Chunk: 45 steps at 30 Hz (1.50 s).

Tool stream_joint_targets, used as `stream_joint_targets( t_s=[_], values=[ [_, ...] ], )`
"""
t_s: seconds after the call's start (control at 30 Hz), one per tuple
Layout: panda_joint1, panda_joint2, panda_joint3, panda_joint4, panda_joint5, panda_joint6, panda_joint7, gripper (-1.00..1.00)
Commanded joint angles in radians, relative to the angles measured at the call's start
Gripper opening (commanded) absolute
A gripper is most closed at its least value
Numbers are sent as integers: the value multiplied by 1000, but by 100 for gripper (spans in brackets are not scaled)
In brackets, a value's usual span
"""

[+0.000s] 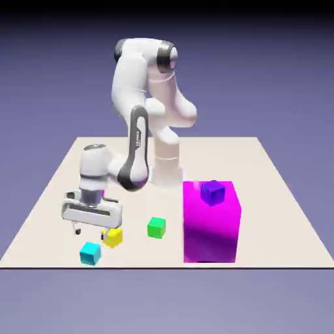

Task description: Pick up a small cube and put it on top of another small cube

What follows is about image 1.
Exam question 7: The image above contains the small green cube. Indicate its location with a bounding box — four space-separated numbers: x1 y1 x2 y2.
146 217 167 239

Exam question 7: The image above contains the small purple cube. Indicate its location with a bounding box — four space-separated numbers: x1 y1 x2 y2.
200 179 226 207

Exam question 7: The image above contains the large magenta box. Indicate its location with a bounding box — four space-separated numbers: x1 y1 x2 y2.
183 180 242 264

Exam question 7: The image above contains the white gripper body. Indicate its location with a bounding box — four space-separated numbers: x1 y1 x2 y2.
61 197 123 228

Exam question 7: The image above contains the small cyan cube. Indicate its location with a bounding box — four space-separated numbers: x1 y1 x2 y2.
79 241 102 267

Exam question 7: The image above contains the small yellow cube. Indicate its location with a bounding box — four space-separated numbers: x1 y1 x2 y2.
103 227 124 249

